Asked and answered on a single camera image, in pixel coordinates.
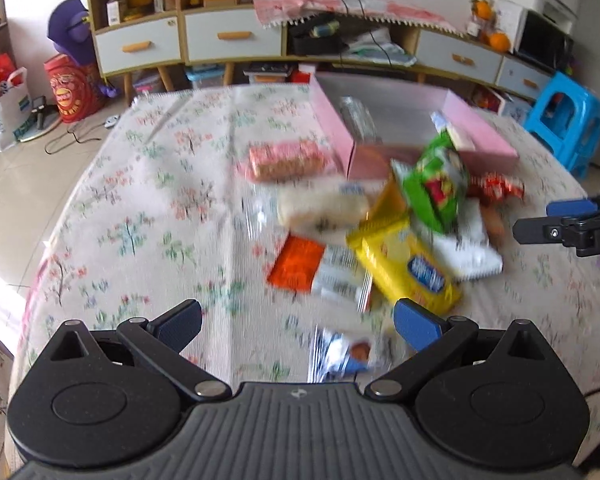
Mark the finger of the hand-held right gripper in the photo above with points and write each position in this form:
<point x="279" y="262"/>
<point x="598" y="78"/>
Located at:
<point x="570" y="207"/>
<point x="535" y="230"/>

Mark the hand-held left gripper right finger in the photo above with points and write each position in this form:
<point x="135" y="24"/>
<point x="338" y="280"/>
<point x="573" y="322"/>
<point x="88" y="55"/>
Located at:
<point x="417" y="325"/>

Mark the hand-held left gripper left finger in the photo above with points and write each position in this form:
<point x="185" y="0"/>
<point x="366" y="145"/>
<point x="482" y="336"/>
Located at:
<point x="177" y="325"/>

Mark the sausage stick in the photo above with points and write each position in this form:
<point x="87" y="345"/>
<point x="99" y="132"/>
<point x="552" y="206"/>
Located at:
<point x="495" y="225"/>

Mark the red snack packet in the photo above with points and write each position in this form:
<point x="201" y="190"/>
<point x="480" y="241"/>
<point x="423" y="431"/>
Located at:
<point x="495" y="187"/>

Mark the yellow snack packet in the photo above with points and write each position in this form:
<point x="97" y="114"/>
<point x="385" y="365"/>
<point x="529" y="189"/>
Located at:
<point x="410" y="265"/>

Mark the white and blue snack packet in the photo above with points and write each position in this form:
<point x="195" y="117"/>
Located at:
<point x="472" y="252"/>

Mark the small blue snack packet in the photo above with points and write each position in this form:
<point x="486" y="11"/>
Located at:
<point x="342" y="355"/>

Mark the white barcode snack packet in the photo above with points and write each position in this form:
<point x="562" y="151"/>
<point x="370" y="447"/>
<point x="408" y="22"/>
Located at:
<point x="340" y="272"/>

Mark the green snack packet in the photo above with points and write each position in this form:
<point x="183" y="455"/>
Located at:
<point x="437" y="180"/>

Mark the gold snack packet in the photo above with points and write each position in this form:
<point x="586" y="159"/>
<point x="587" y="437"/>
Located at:
<point x="387" y="205"/>

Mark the cream bread packet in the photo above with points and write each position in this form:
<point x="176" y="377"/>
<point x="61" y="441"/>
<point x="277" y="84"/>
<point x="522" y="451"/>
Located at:
<point x="455" y="135"/>

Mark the orange snack packet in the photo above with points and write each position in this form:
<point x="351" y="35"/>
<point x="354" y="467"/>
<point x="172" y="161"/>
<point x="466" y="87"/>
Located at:
<point x="295" y="262"/>

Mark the clear white bread packet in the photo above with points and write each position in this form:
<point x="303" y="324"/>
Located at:
<point x="320" y="207"/>

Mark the pink cardboard box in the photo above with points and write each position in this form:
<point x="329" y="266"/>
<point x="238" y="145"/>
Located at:
<point x="395" y="105"/>

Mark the pink rice cracker packet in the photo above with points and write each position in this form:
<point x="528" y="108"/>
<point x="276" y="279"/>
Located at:
<point x="287" y="160"/>

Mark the grey clear snack packet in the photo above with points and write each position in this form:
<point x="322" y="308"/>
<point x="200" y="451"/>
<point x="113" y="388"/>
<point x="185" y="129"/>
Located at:
<point x="360" y="117"/>

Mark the blue plastic stool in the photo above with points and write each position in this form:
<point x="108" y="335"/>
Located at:
<point x="565" y="120"/>

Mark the floral tablecloth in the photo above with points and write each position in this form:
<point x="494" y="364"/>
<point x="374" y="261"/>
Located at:
<point x="155" y="210"/>

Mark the black microwave oven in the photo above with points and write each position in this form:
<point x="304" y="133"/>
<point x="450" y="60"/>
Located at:
<point x="542" y="42"/>

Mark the orange fruit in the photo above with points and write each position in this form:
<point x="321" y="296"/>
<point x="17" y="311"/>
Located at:
<point x="499" y="42"/>
<point x="482" y="8"/>

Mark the wooden tv stand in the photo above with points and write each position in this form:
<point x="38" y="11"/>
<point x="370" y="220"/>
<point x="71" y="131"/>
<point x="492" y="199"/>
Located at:
<point x="455" y="55"/>

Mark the pile of papers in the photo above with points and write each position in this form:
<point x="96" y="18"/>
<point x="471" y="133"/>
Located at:
<point x="380" y="50"/>

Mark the red round bag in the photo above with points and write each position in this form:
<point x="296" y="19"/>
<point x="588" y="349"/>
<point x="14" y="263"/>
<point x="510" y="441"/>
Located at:
<point x="72" y="87"/>

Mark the white shopping bag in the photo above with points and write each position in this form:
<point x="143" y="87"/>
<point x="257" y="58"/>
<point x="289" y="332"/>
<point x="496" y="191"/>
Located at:
<point x="0" y="120"/>

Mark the wooden shelf cabinet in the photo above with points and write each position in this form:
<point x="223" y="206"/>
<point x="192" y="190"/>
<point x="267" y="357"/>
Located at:
<point x="145" y="45"/>

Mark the black storage box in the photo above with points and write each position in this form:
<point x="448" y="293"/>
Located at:
<point x="312" y="42"/>

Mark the purple plush toy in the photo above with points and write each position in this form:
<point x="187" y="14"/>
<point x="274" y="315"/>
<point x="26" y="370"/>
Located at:
<point x="70" y="30"/>

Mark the pink lace cloth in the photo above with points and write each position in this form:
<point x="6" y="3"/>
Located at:
<point x="300" y="2"/>

